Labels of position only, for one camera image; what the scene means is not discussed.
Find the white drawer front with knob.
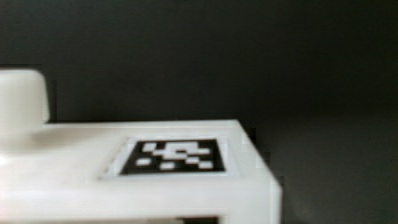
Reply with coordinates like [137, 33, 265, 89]
[0, 69, 283, 224]

